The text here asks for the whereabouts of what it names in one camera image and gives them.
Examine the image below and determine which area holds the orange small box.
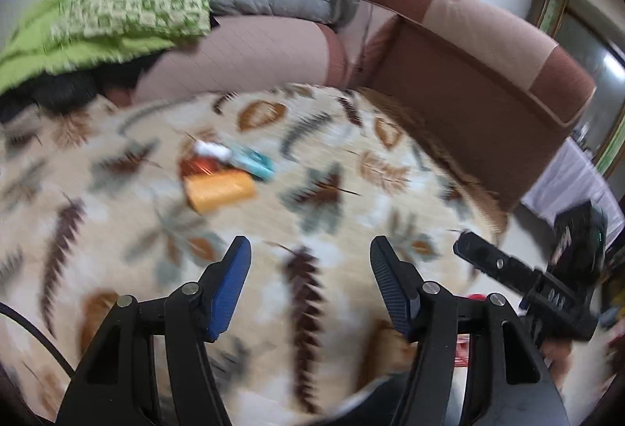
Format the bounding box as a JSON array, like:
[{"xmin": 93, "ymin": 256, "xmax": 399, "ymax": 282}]
[{"xmin": 183, "ymin": 170, "xmax": 256, "ymax": 214}]

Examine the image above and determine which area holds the white cloth covered table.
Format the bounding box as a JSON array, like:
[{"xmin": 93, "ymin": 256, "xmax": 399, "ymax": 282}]
[{"xmin": 521, "ymin": 138, "xmax": 624, "ymax": 239}]

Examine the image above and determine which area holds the leaf pattern plush blanket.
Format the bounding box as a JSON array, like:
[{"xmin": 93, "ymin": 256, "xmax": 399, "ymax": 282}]
[{"xmin": 1, "ymin": 84, "xmax": 507, "ymax": 425}]

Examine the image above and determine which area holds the red candy wrapper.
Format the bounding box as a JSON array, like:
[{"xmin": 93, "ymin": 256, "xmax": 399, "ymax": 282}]
[{"xmin": 178, "ymin": 155, "xmax": 228, "ymax": 179}]

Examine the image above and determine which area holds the pink bolster pillow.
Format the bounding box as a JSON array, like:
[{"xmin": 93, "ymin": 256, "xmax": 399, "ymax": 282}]
[{"xmin": 104, "ymin": 15, "xmax": 348, "ymax": 106}]

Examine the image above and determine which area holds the red mesh trash basket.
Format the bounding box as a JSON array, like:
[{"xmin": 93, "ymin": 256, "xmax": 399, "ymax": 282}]
[{"xmin": 454, "ymin": 294, "xmax": 486, "ymax": 368}]

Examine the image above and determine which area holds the small white bottle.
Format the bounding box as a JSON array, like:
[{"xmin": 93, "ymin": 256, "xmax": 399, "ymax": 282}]
[{"xmin": 193, "ymin": 140, "xmax": 233, "ymax": 163}]

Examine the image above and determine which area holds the teal wrapper packet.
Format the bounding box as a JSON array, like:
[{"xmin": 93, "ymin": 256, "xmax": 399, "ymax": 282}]
[{"xmin": 230, "ymin": 147, "xmax": 274, "ymax": 181}]

